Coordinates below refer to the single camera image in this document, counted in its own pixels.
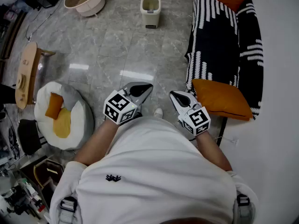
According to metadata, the brown wooden chair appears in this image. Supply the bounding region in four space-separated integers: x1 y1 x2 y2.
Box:
20 158 65 210

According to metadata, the person's right forearm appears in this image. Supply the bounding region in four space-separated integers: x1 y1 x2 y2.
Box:
195 131 233 172

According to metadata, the round beige basin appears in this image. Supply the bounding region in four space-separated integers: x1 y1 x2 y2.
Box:
64 0 106 17

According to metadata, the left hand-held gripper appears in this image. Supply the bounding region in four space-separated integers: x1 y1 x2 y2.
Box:
103 82 154 125

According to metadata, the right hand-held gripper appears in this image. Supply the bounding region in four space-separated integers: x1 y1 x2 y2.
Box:
170 90 211 136

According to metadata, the small orange cushion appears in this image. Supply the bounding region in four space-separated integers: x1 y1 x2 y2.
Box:
44 92 64 120

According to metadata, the grey right shoulder strap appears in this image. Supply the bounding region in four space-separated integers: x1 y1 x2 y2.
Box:
234 193 255 224

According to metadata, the oval wooden side table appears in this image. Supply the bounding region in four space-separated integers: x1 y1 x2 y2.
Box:
14 42 57 110

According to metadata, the white charger cable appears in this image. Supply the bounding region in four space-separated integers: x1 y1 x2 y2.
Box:
212 136 240 147

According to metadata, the black white striped sofa blanket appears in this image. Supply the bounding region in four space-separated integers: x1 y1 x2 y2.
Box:
184 0 264 120

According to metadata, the person's white shirt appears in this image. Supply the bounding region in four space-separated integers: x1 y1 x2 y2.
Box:
49 115 259 224

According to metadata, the cream pedal trash bin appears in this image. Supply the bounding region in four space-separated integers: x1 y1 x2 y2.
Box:
140 0 162 29

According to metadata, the black stool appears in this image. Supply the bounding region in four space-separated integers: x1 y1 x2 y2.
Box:
17 119 48 156

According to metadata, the pile of assorted clutter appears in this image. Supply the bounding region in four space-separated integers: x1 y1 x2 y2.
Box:
0 167 47 220

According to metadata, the grey shoulder strap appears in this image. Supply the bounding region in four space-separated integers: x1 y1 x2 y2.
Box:
58 196 78 224
234 193 255 224

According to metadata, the grey left shoulder strap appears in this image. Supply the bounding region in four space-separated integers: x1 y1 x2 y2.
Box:
58 196 78 224

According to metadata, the round yellow cushion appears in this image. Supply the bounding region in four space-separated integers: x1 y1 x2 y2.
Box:
52 107 71 139

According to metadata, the person's left forearm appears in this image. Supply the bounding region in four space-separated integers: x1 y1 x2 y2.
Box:
74 119 124 167

